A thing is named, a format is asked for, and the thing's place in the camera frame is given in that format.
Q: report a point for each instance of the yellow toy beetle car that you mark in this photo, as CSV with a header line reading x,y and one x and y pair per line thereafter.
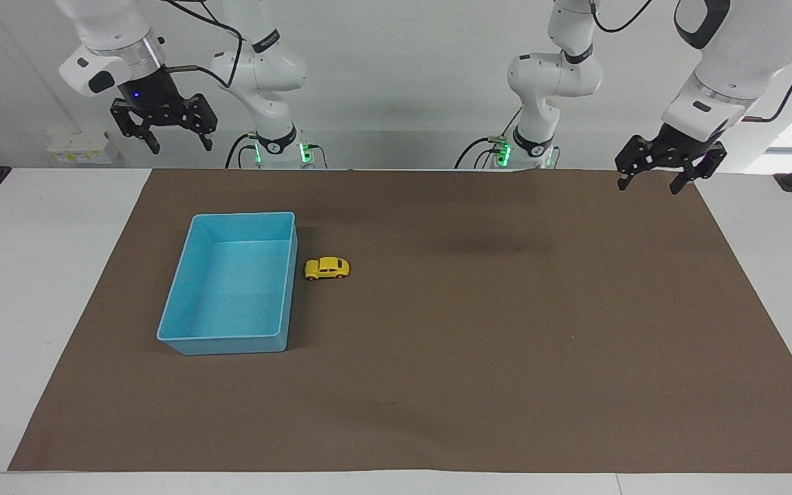
x,y
327,268

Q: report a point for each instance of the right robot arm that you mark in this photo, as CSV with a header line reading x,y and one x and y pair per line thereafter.
x,y
269,69

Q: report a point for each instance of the light blue plastic bin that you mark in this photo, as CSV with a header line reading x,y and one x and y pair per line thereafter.
x,y
231,289

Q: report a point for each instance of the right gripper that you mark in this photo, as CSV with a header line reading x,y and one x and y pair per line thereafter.
x,y
152,93

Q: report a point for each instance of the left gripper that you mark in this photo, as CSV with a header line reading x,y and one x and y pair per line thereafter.
x,y
681,146

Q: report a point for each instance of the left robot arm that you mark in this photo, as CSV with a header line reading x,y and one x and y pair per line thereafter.
x,y
733,55

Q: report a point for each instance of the white wall socket box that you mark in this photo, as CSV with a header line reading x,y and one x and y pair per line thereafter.
x,y
83,148

